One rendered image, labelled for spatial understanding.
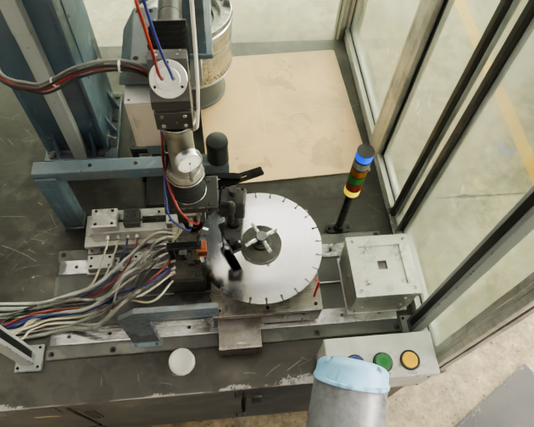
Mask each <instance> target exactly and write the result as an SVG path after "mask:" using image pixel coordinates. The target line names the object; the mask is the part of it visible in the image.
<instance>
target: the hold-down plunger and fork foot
mask: <svg viewBox="0 0 534 427"><path fill-rule="evenodd" d="M224 223H225V222H223V223H221V224H219V225H218V226H219V230H220V232H221V242H224ZM225 241H226V243H227V244H228V246H229V248H230V249H231V251H232V253H233V254H235V253H237V252H240V251H241V250H242V245H241V243H240V242H239V241H235V240H225Z"/></svg>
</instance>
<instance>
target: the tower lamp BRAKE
mask: <svg viewBox="0 0 534 427"><path fill-rule="evenodd" d="M374 155H375V149H374V148H373V147H372V146H371V145H369V144H361V145H359V146H358V149H357V152H356V154H355V160H356V161H357V162H358V163H359V164H362V165H368V164H370V163H371V162H372V159H373V157H374Z"/></svg>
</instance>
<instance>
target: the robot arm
mask: <svg viewBox="0 0 534 427"><path fill-rule="evenodd" d="M389 390H390V386H389V374H388V372H387V371H386V370H385V369H384V368H382V367H381V366H379V365H377V364H374V363H369V362H365V361H362V360H358V359H354V358H344V357H336V356H325V357H322V358H320V359H319V360H318V362H317V365H316V369H315V371H314V383H313V388H312V393H311V398H310V403H309V412H308V417H307V423H306V427H385V421H386V412H387V395H388V392H389Z"/></svg>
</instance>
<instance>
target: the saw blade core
mask: <svg viewBox="0 0 534 427"><path fill-rule="evenodd" d="M269 197H271V198H269ZM283 200H284V197H281V196H277V195H274V194H271V196H270V194H269V193H256V197H255V193H250V194H247V201H246V211H245V218H244V219H243V233H244V232H245V231H246V230H247V229H249V228H251V227H252V226H251V223H255V225H266V226H269V227H270V228H272V229H274V228H277V229H278V231H277V233H278V234H279V236H280V238H281V252H280V254H279V255H278V257H277V258H276V259H275V260H273V261H271V262H269V263H263V264H259V263H253V262H251V261H249V260H247V259H246V258H245V257H244V256H243V254H242V251H240V252H237V253H235V254H233V253H232V251H231V249H230V248H229V246H228V244H227V243H226V242H221V232H220V230H219V226H218V225H219V224H221V223H223V222H225V217H220V214H219V212H218V213H217V212H213V213H212V214H211V215H210V216H209V218H208V219H207V222H209V223H211V225H210V224H209V223H207V222H206V223H205V225H204V226H203V227H205V228H208V230H204V229H202V237H200V241H206V245H207V252H199V257H200V260H201V263H202V266H203V270H204V272H205V273H206V275H207V276H208V277H209V276H211V275H214V276H211V277H209V279H210V280H211V282H212V283H213V284H214V285H215V286H216V287H217V288H218V289H220V288H221V289H220V290H221V291H222V292H224V293H225V294H226V295H227V296H229V297H232V298H233V297H234V296H235V297H234V299H236V300H238V301H241V302H247V303H249V301H250V299H249V298H250V297H251V298H252V299H251V302H250V303H252V304H266V300H265V298H267V304H271V303H276V302H281V301H283V300H286V299H288V298H290V297H293V296H295V295H297V294H298V293H299V292H300V291H302V290H303V289H304V288H305V287H306V286H307V285H308V284H309V282H310V281H311V280H312V279H313V278H314V276H315V274H316V273H317V270H318V268H319V266H320V261H321V256H320V255H322V242H321V238H320V233H319V230H318V228H315V227H317V226H316V224H315V222H314V221H313V220H312V218H311V217H310V216H308V215H309V214H308V213H307V212H306V211H305V210H304V209H302V208H301V207H300V206H298V205H297V204H296V203H294V202H293V201H291V200H289V199H287V198H286V199H285V201H284V202H282V201H283ZM295 207H297V208H296V209H295ZM306 216H308V217H307V218H304V217H306ZM312 228H315V229H313V230H312ZM243 233H242V234H243ZM205 235H206V236H205ZM316 241H318V242H316ZM316 254H319V255H316ZM205 262H207V263H205ZM312 267H315V269H313V268H312ZM305 279H307V280H308V281H307V280H305ZM222 285H224V286H222ZM221 286H222V287H221ZM294 288H296V290H297V291H295V290H294ZM235 293H236V295H235ZM281 295H282V297H283V300H282V298H281Z"/></svg>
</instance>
